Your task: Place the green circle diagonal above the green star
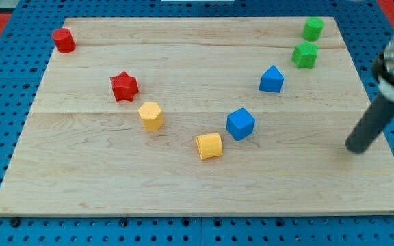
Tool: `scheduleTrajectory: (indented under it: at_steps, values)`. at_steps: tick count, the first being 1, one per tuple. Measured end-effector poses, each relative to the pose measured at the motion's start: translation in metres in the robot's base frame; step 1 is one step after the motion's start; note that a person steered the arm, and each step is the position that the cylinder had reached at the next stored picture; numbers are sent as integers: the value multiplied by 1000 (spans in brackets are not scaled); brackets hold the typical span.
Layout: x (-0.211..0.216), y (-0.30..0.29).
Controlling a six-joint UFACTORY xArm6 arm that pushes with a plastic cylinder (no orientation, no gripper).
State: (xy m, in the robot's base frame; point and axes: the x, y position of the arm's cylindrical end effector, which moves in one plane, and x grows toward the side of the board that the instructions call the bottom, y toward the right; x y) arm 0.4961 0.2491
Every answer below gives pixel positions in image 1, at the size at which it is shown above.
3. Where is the wooden board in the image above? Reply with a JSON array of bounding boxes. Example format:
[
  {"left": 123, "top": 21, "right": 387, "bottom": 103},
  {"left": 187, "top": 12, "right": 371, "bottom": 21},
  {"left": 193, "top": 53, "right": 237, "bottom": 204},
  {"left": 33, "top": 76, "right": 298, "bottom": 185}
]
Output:
[{"left": 0, "top": 17, "right": 394, "bottom": 217}]

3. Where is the yellow half-round block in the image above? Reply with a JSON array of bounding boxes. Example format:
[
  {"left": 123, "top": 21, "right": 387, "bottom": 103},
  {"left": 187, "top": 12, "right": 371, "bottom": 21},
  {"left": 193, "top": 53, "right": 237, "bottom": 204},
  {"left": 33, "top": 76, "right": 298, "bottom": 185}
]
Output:
[{"left": 196, "top": 133, "right": 223, "bottom": 159}]

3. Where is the red cylinder block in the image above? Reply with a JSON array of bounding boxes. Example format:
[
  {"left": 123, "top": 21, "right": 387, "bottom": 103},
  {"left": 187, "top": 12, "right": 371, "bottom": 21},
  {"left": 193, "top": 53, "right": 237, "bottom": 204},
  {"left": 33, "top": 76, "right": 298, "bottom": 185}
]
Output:
[{"left": 51, "top": 28, "right": 76, "bottom": 53}]

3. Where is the blue cube block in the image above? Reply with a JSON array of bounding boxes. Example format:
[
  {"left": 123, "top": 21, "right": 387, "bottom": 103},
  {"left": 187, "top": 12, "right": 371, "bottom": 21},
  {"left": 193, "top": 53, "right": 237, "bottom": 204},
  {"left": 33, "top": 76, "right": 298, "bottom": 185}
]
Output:
[{"left": 226, "top": 107, "right": 256, "bottom": 141}]

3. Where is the green cylinder block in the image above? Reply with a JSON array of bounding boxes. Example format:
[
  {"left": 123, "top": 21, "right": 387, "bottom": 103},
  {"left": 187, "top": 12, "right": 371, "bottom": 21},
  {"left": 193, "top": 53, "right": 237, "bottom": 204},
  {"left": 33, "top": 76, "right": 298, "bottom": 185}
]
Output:
[{"left": 302, "top": 17, "right": 324, "bottom": 42}]

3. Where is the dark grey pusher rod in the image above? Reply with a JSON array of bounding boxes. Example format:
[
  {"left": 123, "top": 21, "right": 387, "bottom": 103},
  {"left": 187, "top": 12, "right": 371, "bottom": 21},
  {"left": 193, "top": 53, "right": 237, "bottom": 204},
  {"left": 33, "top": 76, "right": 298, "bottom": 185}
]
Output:
[{"left": 345, "top": 93, "right": 394, "bottom": 154}]

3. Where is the green star block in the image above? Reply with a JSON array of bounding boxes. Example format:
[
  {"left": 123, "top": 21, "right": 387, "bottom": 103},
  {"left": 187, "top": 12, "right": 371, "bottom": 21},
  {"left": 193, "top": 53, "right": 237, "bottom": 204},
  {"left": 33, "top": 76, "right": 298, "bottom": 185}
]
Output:
[{"left": 291, "top": 41, "right": 319, "bottom": 69}]

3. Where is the red star block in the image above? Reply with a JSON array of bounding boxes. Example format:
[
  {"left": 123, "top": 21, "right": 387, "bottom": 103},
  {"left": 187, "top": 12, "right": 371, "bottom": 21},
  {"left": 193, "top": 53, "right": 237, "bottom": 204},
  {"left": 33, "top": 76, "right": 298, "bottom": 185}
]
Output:
[{"left": 109, "top": 71, "right": 139, "bottom": 102}]

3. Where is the yellow hexagon block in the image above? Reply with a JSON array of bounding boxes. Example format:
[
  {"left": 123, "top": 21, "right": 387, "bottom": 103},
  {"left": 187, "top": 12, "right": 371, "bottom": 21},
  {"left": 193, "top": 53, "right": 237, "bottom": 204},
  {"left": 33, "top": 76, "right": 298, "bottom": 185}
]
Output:
[{"left": 137, "top": 102, "right": 163, "bottom": 131}]

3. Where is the blue house-shaped block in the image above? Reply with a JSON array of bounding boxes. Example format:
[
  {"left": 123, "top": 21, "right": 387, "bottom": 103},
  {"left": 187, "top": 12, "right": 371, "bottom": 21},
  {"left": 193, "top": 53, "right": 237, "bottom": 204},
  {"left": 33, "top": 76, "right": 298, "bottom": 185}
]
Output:
[{"left": 259, "top": 65, "right": 285, "bottom": 93}]

